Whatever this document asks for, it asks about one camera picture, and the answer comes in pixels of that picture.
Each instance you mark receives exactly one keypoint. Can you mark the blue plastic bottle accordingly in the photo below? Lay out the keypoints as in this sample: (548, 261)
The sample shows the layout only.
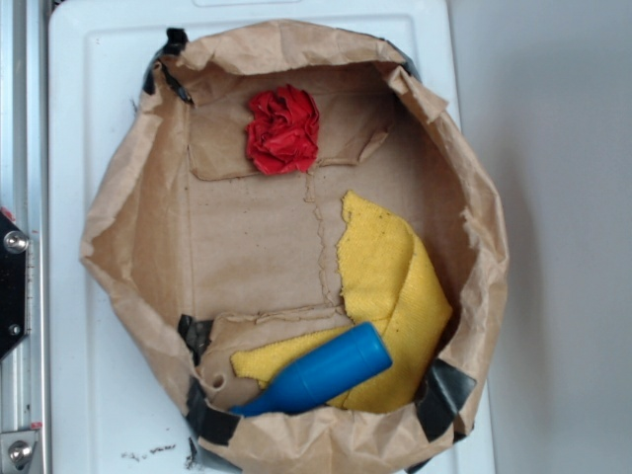
(328, 371)

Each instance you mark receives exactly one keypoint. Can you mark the white plastic tray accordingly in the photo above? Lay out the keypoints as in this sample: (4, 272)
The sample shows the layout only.
(108, 412)

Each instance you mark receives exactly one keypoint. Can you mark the yellow cloth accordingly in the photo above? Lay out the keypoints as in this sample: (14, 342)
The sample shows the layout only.
(388, 280)

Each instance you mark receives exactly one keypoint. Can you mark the red paper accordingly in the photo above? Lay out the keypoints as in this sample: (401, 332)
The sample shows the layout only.
(282, 136)

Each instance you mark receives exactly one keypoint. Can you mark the silver corner bracket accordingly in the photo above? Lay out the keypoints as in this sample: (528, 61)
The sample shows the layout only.
(21, 452)

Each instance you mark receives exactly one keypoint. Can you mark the brown paper bag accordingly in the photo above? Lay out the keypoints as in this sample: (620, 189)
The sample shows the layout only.
(204, 256)

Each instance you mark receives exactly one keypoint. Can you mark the aluminium frame rail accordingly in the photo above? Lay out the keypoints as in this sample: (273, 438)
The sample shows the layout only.
(24, 382)

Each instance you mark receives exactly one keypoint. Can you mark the black mounting bracket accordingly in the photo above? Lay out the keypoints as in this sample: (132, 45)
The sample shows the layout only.
(13, 283)

